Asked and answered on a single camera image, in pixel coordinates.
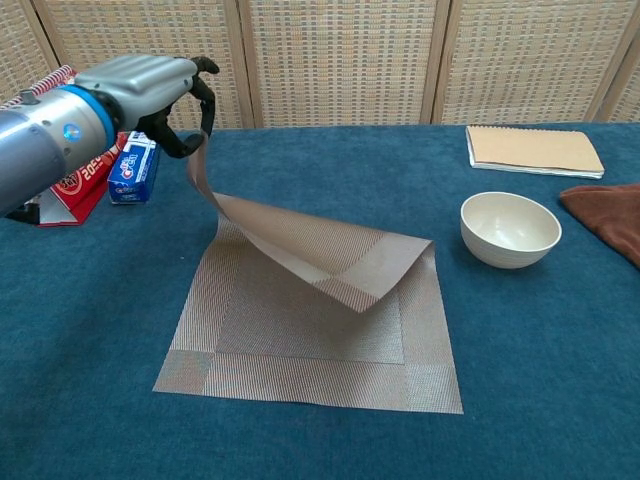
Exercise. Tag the woven bamboo folding screen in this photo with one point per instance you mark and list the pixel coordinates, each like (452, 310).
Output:
(340, 60)

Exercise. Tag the gray woven placemat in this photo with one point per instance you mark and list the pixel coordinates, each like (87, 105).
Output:
(310, 350)

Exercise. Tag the brown cloth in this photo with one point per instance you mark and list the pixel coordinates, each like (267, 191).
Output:
(610, 215)

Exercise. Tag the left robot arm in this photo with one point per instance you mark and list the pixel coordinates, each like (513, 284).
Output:
(45, 140)

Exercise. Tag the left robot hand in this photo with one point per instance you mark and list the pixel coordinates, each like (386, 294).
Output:
(135, 85)

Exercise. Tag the tan spiral notebook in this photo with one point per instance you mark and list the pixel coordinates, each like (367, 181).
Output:
(532, 150)

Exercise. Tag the blue toothpaste box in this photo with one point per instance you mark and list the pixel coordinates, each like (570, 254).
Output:
(132, 175)

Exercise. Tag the cream white bowl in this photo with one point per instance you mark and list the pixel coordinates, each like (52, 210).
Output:
(507, 230)

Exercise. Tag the red desk calendar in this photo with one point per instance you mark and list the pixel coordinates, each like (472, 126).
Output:
(82, 187)

